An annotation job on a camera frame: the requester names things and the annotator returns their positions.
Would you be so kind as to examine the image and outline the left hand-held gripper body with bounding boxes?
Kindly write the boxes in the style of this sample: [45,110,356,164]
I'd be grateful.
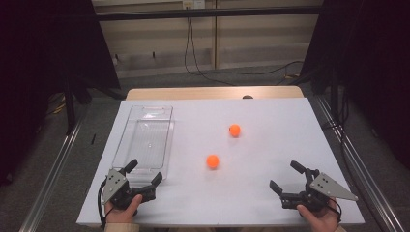
[102,167,158,211]

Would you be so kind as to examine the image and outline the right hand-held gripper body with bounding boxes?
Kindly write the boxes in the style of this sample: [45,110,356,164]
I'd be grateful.
[279,167,360,213]

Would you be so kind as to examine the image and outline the clear plastic container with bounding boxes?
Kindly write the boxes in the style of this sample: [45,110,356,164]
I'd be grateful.
[110,104,176,182]

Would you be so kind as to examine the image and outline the orange ball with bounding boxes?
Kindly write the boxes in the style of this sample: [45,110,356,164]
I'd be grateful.
[228,123,242,138]
[206,154,220,169]

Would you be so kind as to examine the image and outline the person's left hand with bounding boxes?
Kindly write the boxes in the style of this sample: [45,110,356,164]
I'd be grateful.
[104,193,144,225]

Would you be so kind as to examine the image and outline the person's right hand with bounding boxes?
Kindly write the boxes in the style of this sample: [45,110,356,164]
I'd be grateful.
[296,197,342,232]

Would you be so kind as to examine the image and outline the white board mat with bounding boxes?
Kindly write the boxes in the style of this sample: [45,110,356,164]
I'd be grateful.
[75,97,366,226]

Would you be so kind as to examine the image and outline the black metal stand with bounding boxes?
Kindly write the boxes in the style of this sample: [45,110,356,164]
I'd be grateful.
[291,72,342,124]
[62,76,127,136]

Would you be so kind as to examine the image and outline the light wooden table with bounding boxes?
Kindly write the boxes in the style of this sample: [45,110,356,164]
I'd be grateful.
[125,85,305,101]

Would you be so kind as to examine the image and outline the black curtain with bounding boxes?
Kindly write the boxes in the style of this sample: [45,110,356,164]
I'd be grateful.
[299,0,410,168]
[0,0,122,187]

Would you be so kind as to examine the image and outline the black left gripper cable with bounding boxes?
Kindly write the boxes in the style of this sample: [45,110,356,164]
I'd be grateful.
[97,179,115,230]

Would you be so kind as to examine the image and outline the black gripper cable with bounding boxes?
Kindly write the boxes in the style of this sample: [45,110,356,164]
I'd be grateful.
[327,196,343,224]
[97,179,115,230]

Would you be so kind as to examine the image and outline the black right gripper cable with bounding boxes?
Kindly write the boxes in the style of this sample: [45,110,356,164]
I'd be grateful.
[327,196,343,224]

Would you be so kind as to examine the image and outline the metal floor rail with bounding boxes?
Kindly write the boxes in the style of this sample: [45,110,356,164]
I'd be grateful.
[18,105,85,232]
[313,96,398,232]

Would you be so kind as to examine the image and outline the black floor cables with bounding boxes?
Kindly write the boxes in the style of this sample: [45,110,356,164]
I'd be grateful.
[322,86,356,182]

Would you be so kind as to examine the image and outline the yellow floor cable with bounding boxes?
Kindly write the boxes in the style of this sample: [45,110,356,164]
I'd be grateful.
[47,93,67,115]

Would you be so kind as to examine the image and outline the black power cable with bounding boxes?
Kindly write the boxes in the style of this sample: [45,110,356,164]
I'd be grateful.
[184,16,238,87]
[188,16,306,76]

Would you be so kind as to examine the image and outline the white wall outlet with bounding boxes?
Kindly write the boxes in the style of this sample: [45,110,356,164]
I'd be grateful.
[182,0,206,10]

